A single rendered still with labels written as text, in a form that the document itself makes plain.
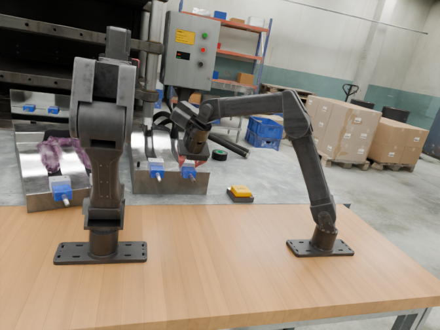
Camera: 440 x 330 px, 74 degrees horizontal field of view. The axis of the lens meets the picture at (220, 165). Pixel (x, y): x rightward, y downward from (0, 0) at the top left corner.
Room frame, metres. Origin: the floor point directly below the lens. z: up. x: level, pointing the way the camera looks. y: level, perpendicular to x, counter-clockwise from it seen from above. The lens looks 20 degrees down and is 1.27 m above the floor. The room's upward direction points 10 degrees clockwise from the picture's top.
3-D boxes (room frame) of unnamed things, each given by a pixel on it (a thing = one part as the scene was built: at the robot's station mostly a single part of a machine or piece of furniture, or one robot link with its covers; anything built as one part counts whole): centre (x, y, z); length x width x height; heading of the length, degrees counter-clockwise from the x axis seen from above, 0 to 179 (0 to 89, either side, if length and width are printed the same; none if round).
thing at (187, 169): (0.92, 0.10, 0.89); 0.13 x 0.05 x 0.05; 23
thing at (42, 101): (1.69, 1.05, 0.87); 0.50 x 0.27 x 0.17; 22
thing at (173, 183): (1.15, 0.24, 0.87); 0.50 x 0.26 x 0.14; 22
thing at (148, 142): (1.14, 0.25, 0.92); 0.35 x 0.16 x 0.09; 22
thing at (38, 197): (0.94, 0.54, 0.86); 0.50 x 0.26 x 0.11; 39
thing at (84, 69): (0.57, 0.24, 1.17); 0.30 x 0.09 x 0.12; 18
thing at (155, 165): (0.88, 0.20, 0.89); 0.13 x 0.05 x 0.05; 22
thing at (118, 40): (0.73, 0.29, 1.24); 0.12 x 0.09 x 0.12; 18
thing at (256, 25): (7.28, 0.49, 1.14); 2.06 x 0.65 x 2.27; 103
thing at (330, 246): (0.75, -0.34, 0.84); 0.20 x 0.07 x 0.08; 108
